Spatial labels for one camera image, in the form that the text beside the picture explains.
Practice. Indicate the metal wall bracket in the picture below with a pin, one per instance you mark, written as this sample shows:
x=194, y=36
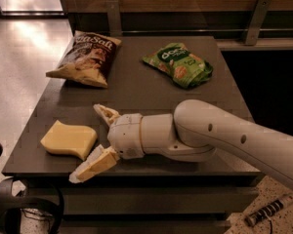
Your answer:
x=114, y=17
x=251, y=34

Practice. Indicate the left metal wall bracket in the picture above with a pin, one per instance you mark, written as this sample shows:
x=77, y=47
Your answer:
x=114, y=17

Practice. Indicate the grey table cabinet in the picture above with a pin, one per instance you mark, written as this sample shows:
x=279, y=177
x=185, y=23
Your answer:
x=153, y=195

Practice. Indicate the yellow wavy sponge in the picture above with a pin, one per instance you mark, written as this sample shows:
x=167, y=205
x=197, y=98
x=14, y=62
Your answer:
x=75, y=140

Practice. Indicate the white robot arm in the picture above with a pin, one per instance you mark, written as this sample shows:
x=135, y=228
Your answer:
x=194, y=131

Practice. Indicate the green snack bag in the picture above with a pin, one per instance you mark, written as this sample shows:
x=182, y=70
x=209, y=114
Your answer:
x=185, y=68

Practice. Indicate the right metal wall bracket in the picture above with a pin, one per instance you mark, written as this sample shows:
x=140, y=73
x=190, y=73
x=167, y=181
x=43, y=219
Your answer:
x=251, y=34

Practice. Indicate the brown sea salt chip bag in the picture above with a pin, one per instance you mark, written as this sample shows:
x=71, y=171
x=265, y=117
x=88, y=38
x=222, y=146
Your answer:
x=89, y=60

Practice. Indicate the wooden wall shelf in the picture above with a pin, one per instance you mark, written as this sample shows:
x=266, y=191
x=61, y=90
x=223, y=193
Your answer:
x=225, y=20

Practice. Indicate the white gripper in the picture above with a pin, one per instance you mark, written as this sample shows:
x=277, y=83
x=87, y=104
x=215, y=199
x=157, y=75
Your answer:
x=125, y=136

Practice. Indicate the white power strip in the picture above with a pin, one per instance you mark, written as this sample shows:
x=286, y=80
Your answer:
x=270, y=209

